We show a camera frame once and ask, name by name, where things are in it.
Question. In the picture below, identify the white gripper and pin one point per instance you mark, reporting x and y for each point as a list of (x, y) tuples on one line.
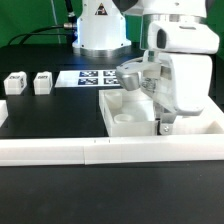
[(178, 76)]

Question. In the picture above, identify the white square tabletop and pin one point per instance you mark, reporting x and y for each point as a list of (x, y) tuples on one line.
[(135, 114)]

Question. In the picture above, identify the white U-shaped obstacle fence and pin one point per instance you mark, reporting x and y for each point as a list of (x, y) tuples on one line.
[(208, 145)]

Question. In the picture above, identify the white sheet with markers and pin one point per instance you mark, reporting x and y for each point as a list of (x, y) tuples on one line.
[(87, 78)]

